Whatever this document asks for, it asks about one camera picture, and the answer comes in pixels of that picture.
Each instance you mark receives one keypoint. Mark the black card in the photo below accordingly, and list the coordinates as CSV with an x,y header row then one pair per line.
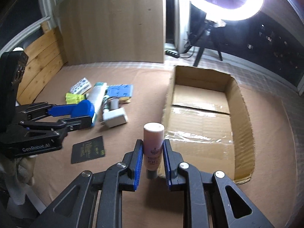
x,y
88,150

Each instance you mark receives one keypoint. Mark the yellow shuttlecock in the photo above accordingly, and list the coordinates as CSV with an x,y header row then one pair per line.
x,y
74,98

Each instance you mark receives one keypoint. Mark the small white cylinder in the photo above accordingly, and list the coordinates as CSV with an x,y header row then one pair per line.
x,y
114,104

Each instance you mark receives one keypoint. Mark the blue phone stand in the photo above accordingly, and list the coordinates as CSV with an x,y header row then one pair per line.
x,y
123,92

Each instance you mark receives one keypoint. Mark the pine plank board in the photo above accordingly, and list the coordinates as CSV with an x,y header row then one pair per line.
x,y
46,58

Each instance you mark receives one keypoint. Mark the white power adapter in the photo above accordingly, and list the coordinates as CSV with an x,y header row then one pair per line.
x,y
115,117

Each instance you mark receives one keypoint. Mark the black tripod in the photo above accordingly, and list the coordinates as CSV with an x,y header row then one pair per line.
x,y
202,37

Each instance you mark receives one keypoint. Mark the white lotion tube teal label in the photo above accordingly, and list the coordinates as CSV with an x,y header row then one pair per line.
x,y
96,98

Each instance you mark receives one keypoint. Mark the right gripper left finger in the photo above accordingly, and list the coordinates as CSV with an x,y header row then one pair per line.
x,y
95,199

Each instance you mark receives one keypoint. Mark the black power strip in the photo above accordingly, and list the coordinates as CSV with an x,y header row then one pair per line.
x,y
172,54

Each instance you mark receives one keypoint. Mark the brown cardboard box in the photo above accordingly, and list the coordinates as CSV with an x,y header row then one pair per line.
x,y
206,120

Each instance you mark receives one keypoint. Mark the blue round disc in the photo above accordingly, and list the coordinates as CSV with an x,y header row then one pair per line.
x,y
83,108

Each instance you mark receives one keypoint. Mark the patterned tissue pack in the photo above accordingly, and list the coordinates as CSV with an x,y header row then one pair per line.
x,y
81,87

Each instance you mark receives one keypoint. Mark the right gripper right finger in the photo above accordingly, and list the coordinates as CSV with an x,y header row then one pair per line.
x,y
210,199

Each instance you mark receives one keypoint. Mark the wooden headboard panel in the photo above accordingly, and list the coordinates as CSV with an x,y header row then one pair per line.
x,y
113,30

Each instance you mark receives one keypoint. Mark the monitor on floor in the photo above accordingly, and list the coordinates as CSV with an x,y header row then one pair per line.
x,y
182,10

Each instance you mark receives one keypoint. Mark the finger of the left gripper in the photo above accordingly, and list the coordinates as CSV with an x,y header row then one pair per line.
x,y
44,109
67,124

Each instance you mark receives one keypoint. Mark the pink cosmetic tube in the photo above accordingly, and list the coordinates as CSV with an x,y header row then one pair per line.
x,y
152,148

